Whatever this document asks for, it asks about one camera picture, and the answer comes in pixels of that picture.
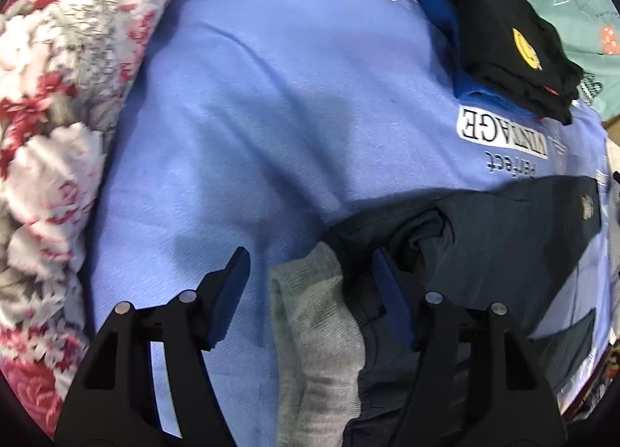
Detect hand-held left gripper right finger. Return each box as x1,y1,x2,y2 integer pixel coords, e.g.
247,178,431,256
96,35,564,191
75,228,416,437
372,248,567,447

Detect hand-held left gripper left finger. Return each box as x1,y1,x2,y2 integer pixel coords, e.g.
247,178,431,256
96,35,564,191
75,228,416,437
53,246,251,447

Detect dark navy pants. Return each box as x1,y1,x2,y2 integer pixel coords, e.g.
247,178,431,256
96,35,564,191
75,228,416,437
269,176,604,447

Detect blue printed blanket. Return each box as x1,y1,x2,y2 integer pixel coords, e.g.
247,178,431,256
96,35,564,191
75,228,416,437
80,0,616,447

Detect red floral fleece blanket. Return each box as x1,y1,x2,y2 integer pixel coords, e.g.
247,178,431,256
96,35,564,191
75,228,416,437
0,0,197,438

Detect folded black garment yellow patch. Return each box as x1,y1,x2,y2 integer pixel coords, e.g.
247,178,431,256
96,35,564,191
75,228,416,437
380,0,584,125

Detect folded bright blue garment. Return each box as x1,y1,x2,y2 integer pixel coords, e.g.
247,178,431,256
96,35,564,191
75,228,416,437
414,0,538,116

